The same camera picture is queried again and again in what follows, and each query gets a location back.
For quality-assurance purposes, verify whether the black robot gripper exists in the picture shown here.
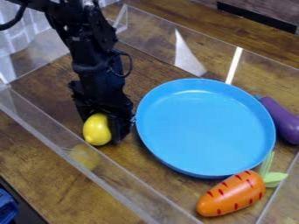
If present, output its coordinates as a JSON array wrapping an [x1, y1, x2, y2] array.
[[68, 62, 134, 144]]

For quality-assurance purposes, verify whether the purple toy eggplant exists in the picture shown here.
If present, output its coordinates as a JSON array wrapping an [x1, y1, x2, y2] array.
[[256, 95, 299, 145]]

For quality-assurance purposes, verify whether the yellow toy lemon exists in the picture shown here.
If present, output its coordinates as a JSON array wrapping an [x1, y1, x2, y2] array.
[[83, 113, 112, 146]]

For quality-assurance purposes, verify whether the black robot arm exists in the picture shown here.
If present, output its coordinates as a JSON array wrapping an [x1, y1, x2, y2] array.
[[0, 0, 134, 144]]

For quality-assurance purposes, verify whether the orange toy carrot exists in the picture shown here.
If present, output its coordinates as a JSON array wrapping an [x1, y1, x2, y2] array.
[[196, 151, 288, 217]]

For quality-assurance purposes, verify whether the clear acrylic enclosure wall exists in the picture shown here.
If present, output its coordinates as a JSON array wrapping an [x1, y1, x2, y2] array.
[[0, 0, 299, 224]]

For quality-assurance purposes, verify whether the blue object at corner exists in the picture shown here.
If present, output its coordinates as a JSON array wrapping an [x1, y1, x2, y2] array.
[[0, 188, 19, 224]]

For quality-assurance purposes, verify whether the blue round tray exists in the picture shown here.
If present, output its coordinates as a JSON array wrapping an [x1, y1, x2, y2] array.
[[135, 79, 276, 179]]

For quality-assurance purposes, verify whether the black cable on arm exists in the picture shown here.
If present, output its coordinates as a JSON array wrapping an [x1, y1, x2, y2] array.
[[107, 50, 135, 79]]

